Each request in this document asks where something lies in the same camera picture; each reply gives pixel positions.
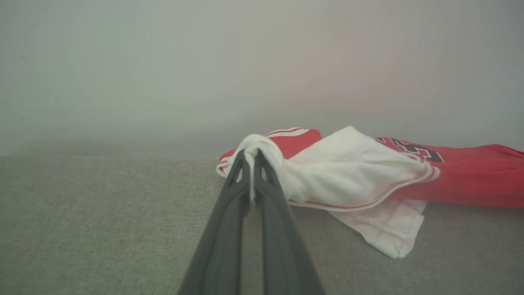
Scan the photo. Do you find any red and white jersey garment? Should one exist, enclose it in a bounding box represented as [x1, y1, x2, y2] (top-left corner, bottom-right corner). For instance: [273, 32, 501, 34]
[216, 126, 524, 259]

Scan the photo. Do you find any grey fabric sofa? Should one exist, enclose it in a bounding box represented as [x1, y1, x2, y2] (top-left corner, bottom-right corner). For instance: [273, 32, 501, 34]
[0, 155, 524, 295]

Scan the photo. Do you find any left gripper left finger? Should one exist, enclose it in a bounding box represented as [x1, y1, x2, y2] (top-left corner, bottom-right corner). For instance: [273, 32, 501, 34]
[178, 150, 251, 295]

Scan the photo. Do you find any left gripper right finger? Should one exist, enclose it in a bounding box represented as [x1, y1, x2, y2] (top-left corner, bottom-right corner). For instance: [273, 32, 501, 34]
[254, 149, 325, 295]

